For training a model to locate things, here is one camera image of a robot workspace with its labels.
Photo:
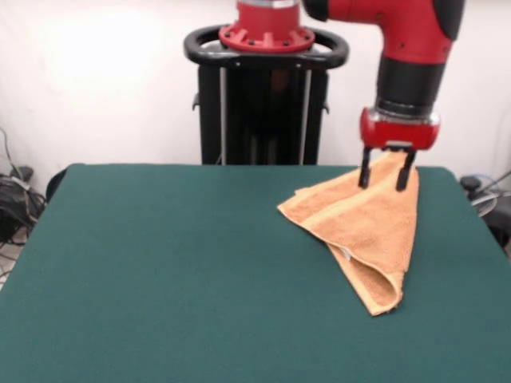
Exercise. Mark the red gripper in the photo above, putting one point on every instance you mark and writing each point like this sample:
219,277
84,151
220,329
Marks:
399,135

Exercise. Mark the orange terry towel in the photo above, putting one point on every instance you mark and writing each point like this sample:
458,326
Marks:
367,227

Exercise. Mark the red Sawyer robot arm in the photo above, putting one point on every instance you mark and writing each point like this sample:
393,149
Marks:
411,40

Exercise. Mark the dark green table cloth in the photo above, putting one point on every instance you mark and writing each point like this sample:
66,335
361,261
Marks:
159,259

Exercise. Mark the grey round pedestal foot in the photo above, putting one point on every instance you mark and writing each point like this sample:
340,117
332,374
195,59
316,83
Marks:
485,203

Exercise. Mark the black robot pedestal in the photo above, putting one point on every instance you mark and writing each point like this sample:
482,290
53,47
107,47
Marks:
259,119

